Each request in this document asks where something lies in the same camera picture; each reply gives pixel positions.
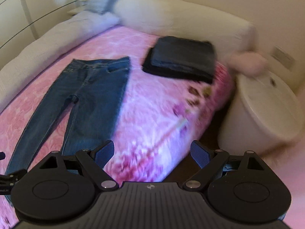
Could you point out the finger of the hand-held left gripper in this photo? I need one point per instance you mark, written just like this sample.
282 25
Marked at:
1 155
13 176

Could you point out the pink floral fleece blanket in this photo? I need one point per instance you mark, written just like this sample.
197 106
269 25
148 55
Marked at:
147 114

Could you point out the white round nightstand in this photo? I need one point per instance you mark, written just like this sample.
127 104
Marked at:
259 109

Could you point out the cream wardrobe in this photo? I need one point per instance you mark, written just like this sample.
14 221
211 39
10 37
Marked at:
31 7

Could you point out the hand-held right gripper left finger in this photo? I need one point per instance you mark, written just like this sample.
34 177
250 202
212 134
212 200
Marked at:
106 153

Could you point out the blue denim jeans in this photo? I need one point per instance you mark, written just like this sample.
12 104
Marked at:
81 100

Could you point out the lavender pillow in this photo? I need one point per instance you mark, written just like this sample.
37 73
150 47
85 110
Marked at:
95 20

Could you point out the wall socket plate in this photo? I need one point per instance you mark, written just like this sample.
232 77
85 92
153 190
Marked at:
283 57

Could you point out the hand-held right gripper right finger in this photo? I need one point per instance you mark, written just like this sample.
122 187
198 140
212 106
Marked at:
201 155

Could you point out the pink plush toy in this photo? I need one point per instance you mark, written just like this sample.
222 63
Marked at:
247 63

